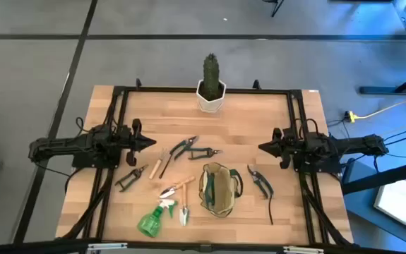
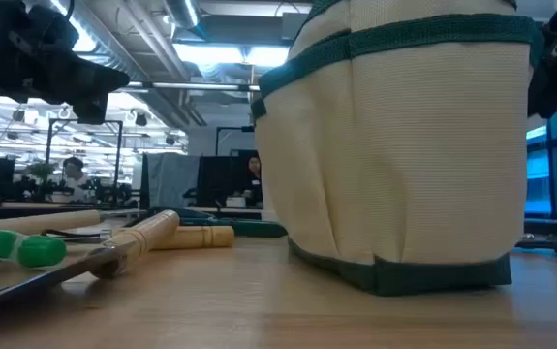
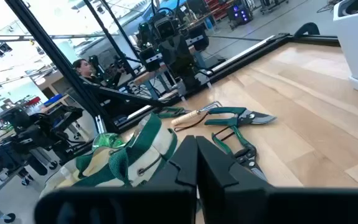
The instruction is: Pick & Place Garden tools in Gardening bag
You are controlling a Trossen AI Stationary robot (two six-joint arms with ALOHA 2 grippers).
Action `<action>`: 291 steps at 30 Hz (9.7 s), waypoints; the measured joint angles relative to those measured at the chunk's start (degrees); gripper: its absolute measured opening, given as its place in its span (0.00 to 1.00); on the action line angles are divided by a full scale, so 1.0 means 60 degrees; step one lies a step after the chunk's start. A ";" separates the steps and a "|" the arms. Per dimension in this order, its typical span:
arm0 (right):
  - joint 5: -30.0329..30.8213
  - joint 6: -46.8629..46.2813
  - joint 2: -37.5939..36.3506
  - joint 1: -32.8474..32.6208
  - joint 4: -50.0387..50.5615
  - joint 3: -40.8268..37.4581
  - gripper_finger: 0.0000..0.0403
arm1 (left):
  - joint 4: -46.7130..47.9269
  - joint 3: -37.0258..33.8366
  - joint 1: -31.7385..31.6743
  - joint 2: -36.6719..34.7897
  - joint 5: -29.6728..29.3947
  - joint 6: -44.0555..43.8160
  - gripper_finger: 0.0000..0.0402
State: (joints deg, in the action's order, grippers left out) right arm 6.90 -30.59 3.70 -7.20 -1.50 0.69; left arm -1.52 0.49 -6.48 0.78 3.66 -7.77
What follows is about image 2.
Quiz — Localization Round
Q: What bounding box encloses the narrow transplanter with wooden handle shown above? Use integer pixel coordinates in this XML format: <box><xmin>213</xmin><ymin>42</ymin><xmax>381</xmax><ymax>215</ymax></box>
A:
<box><xmin>0</xmin><ymin>208</ymin><xmax>181</xmax><ymax>312</ymax></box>

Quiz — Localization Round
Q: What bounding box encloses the claw hand rake wooden handle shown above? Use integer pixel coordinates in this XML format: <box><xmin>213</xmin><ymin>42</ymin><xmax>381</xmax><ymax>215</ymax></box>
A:
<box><xmin>0</xmin><ymin>208</ymin><xmax>103</xmax><ymax>237</ymax></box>

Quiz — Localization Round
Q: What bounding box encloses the person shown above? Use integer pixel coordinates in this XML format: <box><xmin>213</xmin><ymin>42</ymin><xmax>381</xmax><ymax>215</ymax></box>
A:
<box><xmin>243</xmin><ymin>154</ymin><xmax>263</xmax><ymax>207</ymax></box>
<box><xmin>62</xmin><ymin>155</ymin><xmax>90</xmax><ymax>203</ymax></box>

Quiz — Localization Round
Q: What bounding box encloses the grey partition panel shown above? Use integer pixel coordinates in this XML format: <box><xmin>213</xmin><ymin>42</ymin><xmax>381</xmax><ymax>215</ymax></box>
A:
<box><xmin>140</xmin><ymin>152</ymin><xmax>201</xmax><ymax>210</ymax></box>

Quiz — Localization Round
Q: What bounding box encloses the wide trowel with wooden handle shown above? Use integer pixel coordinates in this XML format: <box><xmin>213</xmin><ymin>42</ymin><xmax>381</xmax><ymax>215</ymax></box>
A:
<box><xmin>151</xmin><ymin>224</ymin><xmax>236</xmax><ymax>251</ymax></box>

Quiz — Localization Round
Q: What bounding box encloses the black aluminium table frame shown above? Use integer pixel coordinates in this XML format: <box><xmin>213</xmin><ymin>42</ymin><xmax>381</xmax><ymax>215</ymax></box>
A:
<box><xmin>0</xmin><ymin>203</ymin><xmax>557</xmax><ymax>239</ymax></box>

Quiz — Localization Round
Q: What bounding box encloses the cream and green gardening bag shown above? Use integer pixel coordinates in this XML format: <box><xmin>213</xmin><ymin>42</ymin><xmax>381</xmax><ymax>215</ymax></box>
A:
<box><xmin>251</xmin><ymin>0</ymin><xmax>545</xmax><ymax>298</ymax></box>

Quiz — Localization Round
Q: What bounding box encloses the black room gantry frame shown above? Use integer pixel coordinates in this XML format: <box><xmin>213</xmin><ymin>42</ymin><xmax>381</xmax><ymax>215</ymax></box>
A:
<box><xmin>45</xmin><ymin>118</ymin><xmax>124</xmax><ymax>195</ymax></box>

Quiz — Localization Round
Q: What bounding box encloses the silver round ceiling duct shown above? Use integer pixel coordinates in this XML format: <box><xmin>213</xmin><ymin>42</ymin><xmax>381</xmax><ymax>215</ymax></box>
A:
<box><xmin>161</xmin><ymin>0</ymin><xmax>201</xmax><ymax>30</ymax></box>

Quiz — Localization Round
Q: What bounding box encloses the bright ceiling light panel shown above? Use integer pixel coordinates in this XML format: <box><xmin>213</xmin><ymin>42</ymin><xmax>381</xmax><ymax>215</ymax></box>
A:
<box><xmin>173</xmin><ymin>42</ymin><xmax>292</xmax><ymax>69</ymax></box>

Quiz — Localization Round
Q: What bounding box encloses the leafy green potted plant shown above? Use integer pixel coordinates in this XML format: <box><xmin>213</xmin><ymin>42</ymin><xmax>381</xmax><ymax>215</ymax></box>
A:
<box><xmin>26</xmin><ymin>162</ymin><xmax>57</xmax><ymax>195</ymax></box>

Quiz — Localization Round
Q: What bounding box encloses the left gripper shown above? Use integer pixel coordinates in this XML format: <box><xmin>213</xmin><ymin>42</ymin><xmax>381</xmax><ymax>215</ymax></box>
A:
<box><xmin>0</xmin><ymin>0</ymin><xmax>132</xmax><ymax>126</ymax></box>

